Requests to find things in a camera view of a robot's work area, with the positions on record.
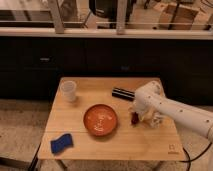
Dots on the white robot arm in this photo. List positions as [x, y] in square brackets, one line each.
[149, 96]

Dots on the blue sponge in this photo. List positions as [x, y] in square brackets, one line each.
[61, 143]

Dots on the wooden table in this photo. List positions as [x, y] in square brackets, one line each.
[127, 142]

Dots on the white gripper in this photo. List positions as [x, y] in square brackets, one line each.
[146, 116]

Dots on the dark cabinet counter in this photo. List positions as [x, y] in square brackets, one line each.
[32, 61]

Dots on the black cylinder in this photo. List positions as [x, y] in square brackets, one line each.
[123, 94]

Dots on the dark red pepper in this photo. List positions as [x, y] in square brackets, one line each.
[134, 118]

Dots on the clear glass jar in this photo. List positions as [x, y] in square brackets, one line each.
[156, 120]

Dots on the translucent plastic cup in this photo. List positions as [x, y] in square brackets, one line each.
[68, 90]

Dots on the orange ceramic bowl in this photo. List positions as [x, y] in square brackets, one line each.
[100, 120]

